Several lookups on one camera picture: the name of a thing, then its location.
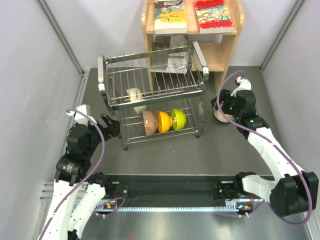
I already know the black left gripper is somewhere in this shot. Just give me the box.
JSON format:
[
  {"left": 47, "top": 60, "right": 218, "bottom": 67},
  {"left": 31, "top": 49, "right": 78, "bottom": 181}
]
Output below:
[{"left": 85, "top": 113, "right": 121, "bottom": 157}]

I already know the dark blue bowl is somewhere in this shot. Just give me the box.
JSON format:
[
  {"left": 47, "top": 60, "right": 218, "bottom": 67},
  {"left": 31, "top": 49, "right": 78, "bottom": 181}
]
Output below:
[{"left": 213, "top": 110, "right": 229, "bottom": 124}]

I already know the steel two-tier dish rack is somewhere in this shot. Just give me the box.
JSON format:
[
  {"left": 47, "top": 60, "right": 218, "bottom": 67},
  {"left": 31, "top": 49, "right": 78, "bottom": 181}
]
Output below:
[{"left": 97, "top": 41, "right": 209, "bottom": 150}]

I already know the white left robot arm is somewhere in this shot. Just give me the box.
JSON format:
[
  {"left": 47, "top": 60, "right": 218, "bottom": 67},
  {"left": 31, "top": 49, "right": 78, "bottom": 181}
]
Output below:
[{"left": 38, "top": 110, "right": 120, "bottom": 240}]

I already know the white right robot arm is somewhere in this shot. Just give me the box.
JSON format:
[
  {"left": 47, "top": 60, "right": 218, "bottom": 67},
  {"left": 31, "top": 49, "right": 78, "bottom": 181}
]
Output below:
[{"left": 211, "top": 89, "right": 319, "bottom": 217}]

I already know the cream ceramic bowl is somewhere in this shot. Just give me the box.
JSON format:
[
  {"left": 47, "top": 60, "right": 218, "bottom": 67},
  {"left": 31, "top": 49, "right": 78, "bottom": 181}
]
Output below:
[{"left": 126, "top": 87, "right": 147, "bottom": 115}]

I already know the wooden shelf unit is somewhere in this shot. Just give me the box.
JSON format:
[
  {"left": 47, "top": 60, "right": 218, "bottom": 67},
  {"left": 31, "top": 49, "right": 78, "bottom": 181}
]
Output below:
[{"left": 141, "top": 0, "right": 245, "bottom": 88}]

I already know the orange bowl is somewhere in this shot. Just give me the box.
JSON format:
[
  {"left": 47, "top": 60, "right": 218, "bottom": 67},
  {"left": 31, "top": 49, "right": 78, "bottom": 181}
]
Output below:
[{"left": 157, "top": 111, "right": 173, "bottom": 134}]

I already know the lime green bowl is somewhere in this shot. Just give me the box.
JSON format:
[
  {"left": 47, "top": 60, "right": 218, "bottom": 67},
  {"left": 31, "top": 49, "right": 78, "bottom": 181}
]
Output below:
[{"left": 171, "top": 108, "right": 187, "bottom": 131}]

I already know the red colourful cover book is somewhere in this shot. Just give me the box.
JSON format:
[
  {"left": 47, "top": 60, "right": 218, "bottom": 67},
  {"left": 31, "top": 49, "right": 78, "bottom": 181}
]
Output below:
[{"left": 193, "top": 0, "right": 234, "bottom": 34}]

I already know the yellow blue cover book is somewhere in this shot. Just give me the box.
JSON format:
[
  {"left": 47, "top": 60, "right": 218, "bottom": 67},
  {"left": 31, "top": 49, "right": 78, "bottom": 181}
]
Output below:
[{"left": 154, "top": 0, "right": 187, "bottom": 35}]

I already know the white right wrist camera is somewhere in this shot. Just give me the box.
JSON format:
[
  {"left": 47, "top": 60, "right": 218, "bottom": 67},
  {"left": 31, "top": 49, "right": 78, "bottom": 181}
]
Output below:
[{"left": 230, "top": 76, "right": 252, "bottom": 97}]

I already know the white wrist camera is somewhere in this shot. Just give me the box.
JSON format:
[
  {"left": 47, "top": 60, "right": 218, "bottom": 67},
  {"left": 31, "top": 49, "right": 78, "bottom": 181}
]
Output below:
[
  {"left": 230, "top": 76, "right": 252, "bottom": 97},
  {"left": 66, "top": 104, "right": 93, "bottom": 125}
]

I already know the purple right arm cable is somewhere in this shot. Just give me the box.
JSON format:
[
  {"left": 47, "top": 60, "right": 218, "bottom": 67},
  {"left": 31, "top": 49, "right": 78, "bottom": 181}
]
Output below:
[{"left": 213, "top": 70, "right": 313, "bottom": 225}]

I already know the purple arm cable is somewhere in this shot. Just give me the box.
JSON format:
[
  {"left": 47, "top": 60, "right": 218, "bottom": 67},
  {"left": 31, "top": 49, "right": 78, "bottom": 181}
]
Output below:
[
  {"left": 213, "top": 70, "right": 313, "bottom": 225},
  {"left": 38, "top": 108, "right": 126, "bottom": 240}
]

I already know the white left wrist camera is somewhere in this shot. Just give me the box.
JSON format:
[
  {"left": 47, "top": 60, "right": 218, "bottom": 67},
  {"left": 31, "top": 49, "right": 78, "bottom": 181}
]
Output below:
[{"left": 66, "top": 104, "right": 93, "bottom": 125}]

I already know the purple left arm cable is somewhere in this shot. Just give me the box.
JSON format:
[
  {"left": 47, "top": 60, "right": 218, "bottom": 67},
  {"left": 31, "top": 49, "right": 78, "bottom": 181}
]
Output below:
[{"left": 38, "top": 108, "right": 126, "bottom": 240}]

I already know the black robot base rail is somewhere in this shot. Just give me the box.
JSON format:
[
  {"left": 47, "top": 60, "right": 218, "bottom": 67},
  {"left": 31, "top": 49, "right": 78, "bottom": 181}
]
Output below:
[{"left": 105, "top": 174, "right": 251, "bottom": 209}]

